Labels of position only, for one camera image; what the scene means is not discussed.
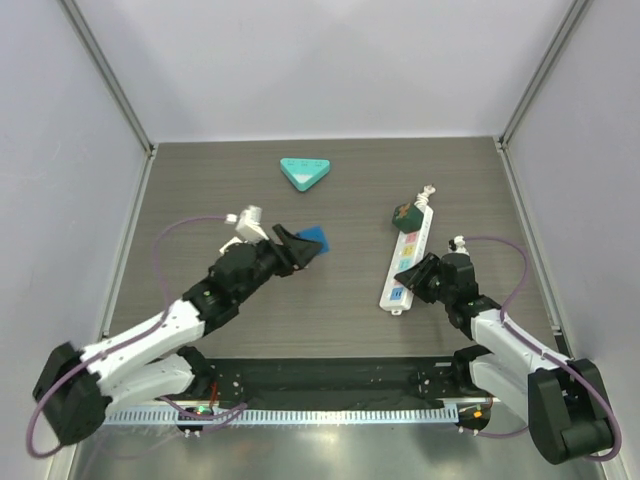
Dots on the aluminium frame post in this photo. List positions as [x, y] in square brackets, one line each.
[569, 23]
[89, 42]

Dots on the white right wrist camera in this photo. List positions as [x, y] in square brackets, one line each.
[457, 245]

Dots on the dark green cube plug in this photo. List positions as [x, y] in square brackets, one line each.
[407, 218]

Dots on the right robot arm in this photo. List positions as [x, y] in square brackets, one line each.
[562, 400]

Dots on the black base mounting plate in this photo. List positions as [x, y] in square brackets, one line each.
[334, 384]

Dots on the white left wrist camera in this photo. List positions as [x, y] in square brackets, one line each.
[247, 227]

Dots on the left aluminium frame post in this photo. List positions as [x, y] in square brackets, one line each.
[89, 42]

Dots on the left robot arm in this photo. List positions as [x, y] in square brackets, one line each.
[78, 388]

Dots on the right aluminium frame post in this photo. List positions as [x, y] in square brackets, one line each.
[569, 23]

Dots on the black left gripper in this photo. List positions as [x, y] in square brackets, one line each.
[300, 249]

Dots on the blue cube plug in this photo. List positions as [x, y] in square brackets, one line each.
[317, 234]

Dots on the teal triangular socket adapter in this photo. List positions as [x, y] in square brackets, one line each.
[304, 173]

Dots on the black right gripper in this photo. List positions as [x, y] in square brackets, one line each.
[426, 278]

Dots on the white slotted cable duct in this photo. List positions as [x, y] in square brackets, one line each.
[166, 415]

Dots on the white power strip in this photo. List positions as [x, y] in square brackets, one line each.
[409, 249]

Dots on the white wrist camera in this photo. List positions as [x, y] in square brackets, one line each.
[247, 227]
[457, 245]

